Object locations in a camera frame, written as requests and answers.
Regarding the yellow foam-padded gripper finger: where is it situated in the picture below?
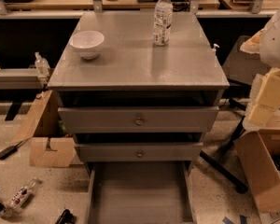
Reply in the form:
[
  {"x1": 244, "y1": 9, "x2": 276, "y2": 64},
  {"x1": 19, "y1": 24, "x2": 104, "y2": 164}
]
[{"x1": 245, "y1": 68, "x2": 280, "y2": 126}]

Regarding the grey bottom drawer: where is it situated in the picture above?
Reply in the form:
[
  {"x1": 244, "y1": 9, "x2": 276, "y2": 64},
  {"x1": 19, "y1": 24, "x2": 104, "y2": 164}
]
[{"x1": 85, "y1": 161, "x2": 197, "y2": 224}]

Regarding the grey drawer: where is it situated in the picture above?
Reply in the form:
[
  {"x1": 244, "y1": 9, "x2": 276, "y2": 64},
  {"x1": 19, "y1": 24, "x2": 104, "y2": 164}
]
[
  {"x1": 75, "y1": 142, "x2": 203, "y2": 162},
  {"x1": 85, "y1": 161, "x2": 197, "y2": 224},
  {"x1": 58, "y1": 106, "x2": 218, "y2": 133}
]

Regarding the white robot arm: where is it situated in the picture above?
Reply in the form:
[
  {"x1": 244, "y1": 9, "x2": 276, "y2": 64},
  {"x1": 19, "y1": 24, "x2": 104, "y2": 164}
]
[{"x1": 240, "y1": 8, "x2": 280, "y2": 131}]

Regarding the grey middle drawer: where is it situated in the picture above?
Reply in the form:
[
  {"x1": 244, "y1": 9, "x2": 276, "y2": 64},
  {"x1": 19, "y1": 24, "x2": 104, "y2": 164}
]
[{"x1": 75, "y1": 142, "x2": 203, "y2": 162}]

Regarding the grey top drawer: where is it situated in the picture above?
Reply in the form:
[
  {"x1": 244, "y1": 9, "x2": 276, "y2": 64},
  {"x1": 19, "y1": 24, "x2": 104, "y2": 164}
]
[{"x1": 58, "y1": 106, "x2": 218, "y2": 133}]

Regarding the black folding side table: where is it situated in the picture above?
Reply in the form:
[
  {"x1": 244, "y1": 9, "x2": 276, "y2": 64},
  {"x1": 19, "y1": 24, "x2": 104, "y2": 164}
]
[{"x1": 200, "y1": 35, "x2": 267, "y2": 193}]

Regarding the open cardboard box right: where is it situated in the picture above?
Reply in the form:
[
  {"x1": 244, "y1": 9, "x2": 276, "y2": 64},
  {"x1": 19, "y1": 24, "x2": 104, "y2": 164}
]
[{"x1": 234, "y1": 116, "x2": 280, "y2": 213}]

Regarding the white pump dispenser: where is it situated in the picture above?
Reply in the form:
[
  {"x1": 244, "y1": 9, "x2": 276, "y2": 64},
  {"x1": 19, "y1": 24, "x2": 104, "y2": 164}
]
[{"x1": 212, "y1": 43, "x2": 220, "y2": 54}]

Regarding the clear plastic water bottle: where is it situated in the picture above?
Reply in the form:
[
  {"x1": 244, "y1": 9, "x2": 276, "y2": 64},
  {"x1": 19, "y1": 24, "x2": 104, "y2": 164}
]
[{"x1": 153, "y1": 0, "x2": 173, "y2": 46}]

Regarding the white ceramic bowl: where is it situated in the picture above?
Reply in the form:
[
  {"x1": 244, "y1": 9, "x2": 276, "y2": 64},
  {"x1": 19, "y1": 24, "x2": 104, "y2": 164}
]
[{"x1": 69, "y1": 31, "x2": 105, "y2": 60}]

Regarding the cardboard box left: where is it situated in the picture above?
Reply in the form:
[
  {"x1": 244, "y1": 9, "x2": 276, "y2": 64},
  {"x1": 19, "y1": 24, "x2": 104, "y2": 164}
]
[{"x1": 13, "y1": 91, "x2": 77, "y2": 168}]

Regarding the small clear bottle on shelf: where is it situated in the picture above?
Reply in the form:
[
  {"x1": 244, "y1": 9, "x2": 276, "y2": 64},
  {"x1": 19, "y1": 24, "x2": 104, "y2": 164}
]
[{"x1": 35, "y1": 52, "x2": 49, "y2": 76}]

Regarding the black object bottom floor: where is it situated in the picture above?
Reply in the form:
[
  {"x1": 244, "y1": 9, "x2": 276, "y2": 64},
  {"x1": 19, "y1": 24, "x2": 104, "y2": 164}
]
[{"x1": 55, "y1": 209, "x2": 75, "y2": 224}]

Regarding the grey low shelf left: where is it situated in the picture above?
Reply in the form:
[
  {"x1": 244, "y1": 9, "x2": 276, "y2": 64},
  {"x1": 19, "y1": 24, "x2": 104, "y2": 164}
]
[{"x1": 0, "y1": 68, "x2": 43, "y2": 90}]

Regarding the black power adapter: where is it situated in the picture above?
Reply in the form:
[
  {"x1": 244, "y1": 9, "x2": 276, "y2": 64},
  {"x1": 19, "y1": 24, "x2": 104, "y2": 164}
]
[{"x1": 0, "y1": 141, "x2": 25, "y2": 160}]

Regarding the plastic bottle on floor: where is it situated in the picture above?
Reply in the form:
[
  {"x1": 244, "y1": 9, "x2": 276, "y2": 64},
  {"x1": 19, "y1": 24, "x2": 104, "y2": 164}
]
[{"x1": 0, "y1": 177, "x2": 41, "y2": 217}]

